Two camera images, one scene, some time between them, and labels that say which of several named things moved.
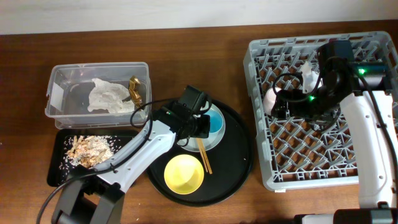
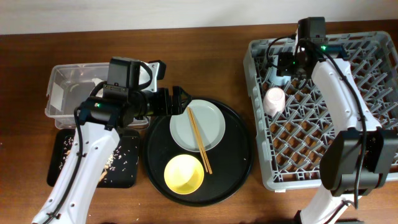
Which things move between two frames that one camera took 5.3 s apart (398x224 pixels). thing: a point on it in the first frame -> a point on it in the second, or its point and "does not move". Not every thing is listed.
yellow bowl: [184, 174] does not move
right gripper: [295, 109] -> [283, 65]
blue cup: [216, 121] -> [278, 80]
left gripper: [204, 130] -> [166, 108]
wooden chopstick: [205, 155] does not move
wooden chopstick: [200, 148] does not move
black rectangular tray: [61, 167] does not move
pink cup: [269, 99] does not move
